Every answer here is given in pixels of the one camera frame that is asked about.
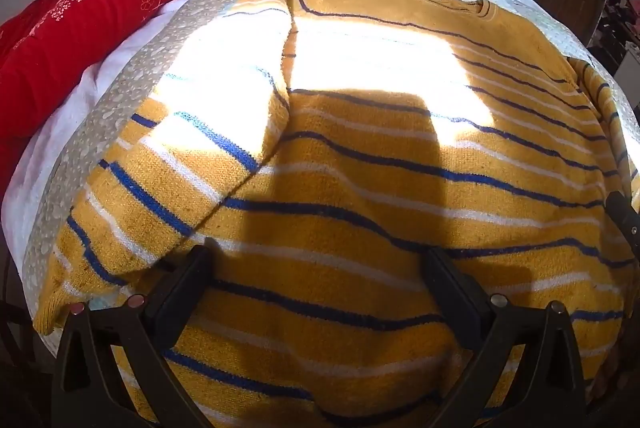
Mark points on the yellow striped sweater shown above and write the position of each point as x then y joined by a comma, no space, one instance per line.
350,208

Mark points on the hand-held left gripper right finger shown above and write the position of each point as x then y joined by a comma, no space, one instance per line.
456,295

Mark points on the heart patterned quilted bedspread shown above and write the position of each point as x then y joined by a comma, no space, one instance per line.
100,107

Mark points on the cluttered storage rack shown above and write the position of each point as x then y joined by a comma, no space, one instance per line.
617,27

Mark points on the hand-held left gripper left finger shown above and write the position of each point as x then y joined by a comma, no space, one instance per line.
184,290

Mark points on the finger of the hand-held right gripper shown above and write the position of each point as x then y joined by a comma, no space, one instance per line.
625,217

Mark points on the red embroidered quilt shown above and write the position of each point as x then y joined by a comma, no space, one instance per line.
100,7

